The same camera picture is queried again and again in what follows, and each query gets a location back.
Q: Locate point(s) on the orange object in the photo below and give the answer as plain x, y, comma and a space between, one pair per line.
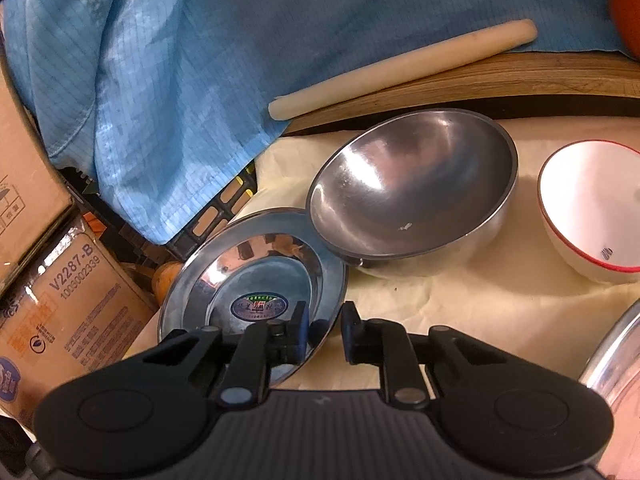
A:
167, 282

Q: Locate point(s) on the cream rolling pin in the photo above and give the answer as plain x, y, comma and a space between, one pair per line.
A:
400, 67

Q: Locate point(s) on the red tomato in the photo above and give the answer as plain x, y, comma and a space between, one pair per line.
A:
625, 15

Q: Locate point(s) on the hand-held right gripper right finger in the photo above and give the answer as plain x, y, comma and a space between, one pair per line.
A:
350, 332

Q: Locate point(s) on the wooden cutting board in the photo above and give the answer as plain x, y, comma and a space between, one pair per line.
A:
500, 80

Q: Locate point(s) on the plain cardboard box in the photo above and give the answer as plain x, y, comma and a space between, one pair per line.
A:
30, 170

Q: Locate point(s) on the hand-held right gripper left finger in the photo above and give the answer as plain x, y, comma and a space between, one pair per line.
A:
300, 332

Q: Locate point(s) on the white bowl with red rim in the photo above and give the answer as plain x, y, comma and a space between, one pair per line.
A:
590, 200

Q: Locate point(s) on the steel bowl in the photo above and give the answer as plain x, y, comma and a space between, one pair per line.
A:
400, 185

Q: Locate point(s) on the black plastic crate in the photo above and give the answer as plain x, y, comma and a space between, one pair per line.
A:
200, 220

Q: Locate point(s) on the steel plate with sticker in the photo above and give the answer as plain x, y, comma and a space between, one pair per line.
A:
225, 270

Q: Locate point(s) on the light blue gridded garment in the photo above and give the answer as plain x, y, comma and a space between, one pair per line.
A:
150, 110

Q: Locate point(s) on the printed cardboard box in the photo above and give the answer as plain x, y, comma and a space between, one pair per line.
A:
65, 320

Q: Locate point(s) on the blue cloth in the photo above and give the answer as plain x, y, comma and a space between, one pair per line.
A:
350, 5

